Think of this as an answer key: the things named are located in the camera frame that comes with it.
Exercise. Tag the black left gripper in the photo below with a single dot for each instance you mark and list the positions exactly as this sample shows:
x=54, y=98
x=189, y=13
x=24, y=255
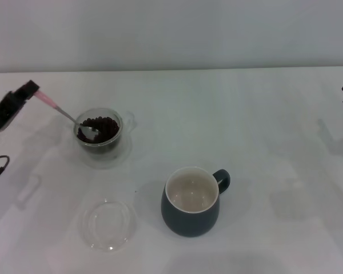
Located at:
x=1, y=117

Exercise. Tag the dark green ceramic mug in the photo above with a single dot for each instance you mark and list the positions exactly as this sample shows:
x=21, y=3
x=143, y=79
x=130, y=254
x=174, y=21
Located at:
x=188, y=225

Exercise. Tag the coffee bean heap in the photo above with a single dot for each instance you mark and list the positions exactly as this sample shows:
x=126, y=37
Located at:
x=108, y=128

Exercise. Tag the double-wall glass cup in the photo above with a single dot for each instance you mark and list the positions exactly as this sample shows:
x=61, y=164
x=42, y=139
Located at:
x=98, y=150

